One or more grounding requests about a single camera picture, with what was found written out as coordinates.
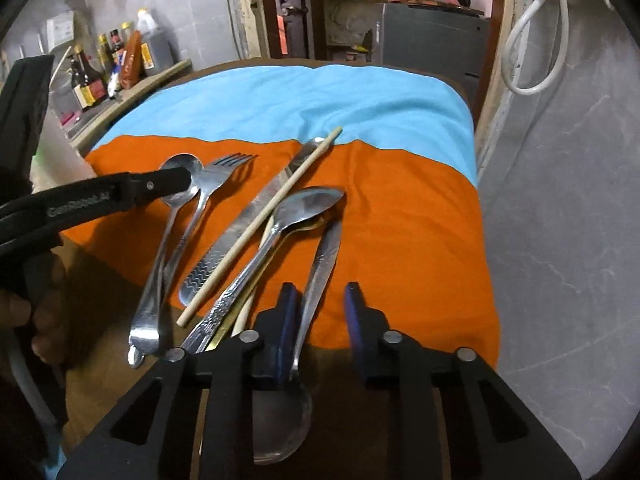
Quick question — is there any wooden chopstick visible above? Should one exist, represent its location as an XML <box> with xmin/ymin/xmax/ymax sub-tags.
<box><xmin>231</xmin><ymin>215</ymin><xmax>276</xmax><ymax>338</ymax></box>
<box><xmin>176</xmin><ymin>126</ymin><xmax>344</xmax><ymax>327</ymax></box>

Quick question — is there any grey cabinet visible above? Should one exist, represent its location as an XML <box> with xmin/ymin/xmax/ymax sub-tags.
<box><xmin>382</xmin><ymin>2</ymin><xmax>493</xmax><ymax>106</ymax></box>

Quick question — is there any grey tube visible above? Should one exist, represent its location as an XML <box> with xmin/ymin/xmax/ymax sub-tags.
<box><xmin>4</xmin><ymin>330</ymin><xmax>60</xmax><ymax>443</ymax></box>

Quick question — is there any dark wooden door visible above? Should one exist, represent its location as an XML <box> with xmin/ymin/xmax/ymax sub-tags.
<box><xmin>257</xmin><ymin>0</ymin><xmax>323</xmax><ymax>61</ymax></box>

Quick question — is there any dark glass sauce bottle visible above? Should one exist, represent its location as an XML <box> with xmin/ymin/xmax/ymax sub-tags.
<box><xmin>74</xmin><ymin>45</ymin><xmax>108</xmax><ymax>107</ymax></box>

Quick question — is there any orange sauce pouch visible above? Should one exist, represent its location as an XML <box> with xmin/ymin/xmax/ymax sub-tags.
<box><xmin>121</xmin><ymin>30</ymin><xmax>146</xmax><ymax>91</ymax></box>

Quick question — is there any steel fork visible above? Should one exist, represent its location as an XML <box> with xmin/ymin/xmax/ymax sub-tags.
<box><xmin>142</xmin><ymin>152</ymin><xmax>258</xmax><ymax>358</ymax></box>

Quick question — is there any large dark sauce jug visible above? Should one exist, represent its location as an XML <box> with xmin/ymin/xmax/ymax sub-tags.
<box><xmin>135</xmin><ymin>8</ymin><xmax>176</xmax><ymax>73</ymax></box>

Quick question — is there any person's left hand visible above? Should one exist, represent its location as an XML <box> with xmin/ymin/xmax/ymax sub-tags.
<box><xmin>0</xmin><ymin>252</ymin><xmax>69</xmax><ymax>367</ymax></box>

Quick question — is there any plain steel spoon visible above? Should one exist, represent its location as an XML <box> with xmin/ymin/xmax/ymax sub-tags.
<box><xmin>252</xmin><ymin>219</ymin><xmax>345</xmax><ymax>466</ymax></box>

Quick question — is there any large patterned steel spoon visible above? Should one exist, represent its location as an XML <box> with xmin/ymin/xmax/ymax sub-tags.
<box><xmin>180</xmin><ymin>186</ymin><xmax>347</xmax><ymax>356</ymax></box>

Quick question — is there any white hose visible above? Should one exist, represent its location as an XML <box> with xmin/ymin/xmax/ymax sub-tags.
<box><xmin>501</xmin><ymin>0</ymin><xmax>572</xmax><ymax>96</ymax></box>

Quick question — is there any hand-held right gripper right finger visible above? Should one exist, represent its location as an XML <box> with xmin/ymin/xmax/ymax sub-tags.
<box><xmin>344</xmin><ymin>282</ymin><xmax>583</xmax><ymax>480</ymax></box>

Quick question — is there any small steel spoon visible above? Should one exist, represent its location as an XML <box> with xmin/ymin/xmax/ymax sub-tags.
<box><xmin>128</xmin><ymin>153</ymin><xmax>205</xmax><ymax>370</ymax></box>

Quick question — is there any steel butter knife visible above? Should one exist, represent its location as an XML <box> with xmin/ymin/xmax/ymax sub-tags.
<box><xmin>178</xmin><ymin>136</ymin><xmax>327</xmax><ymax>308</ymax></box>

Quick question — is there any orange cloth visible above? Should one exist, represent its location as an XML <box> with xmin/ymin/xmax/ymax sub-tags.
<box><xmin>59</xmin><ymin>135</ymin><xmax>501</xmax><ymax>366</ymax></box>

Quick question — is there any red-capped small bottle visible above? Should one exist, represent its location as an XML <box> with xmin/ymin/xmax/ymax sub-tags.
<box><xmin>109</xmin><ymin>29</ymin><xmax>126</xmax><ymax>68</ymax></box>

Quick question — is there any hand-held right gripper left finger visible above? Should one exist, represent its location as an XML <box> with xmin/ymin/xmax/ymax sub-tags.
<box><xmin>56</xmin><ymin>282</ymin><xmax>307</xmax><ymax>480</ymax></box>

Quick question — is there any light blue cloth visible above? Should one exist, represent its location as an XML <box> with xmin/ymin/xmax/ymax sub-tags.
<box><xmin>87</xmin><ymin>64</ymin><xmax>478</xmax><ymax>186</ymax></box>

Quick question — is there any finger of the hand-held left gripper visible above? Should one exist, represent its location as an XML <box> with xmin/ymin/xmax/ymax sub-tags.
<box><xmin>117</xmin><ymin>166</ymin><xmax>194</xmax><ymax>209</ymax></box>

